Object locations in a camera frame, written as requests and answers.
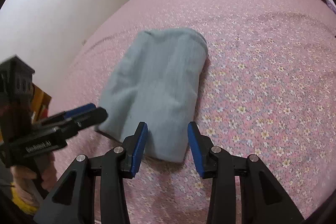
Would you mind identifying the grey knit pants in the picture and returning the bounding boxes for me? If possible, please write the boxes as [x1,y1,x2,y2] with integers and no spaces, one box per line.
[97,28,208,163]

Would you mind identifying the person left hand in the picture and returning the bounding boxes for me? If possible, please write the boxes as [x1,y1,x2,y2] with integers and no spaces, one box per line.
[10,153,57,209]

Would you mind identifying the wooden side cabinet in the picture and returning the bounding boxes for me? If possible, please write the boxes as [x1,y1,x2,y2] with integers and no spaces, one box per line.
[30,84,52,123]

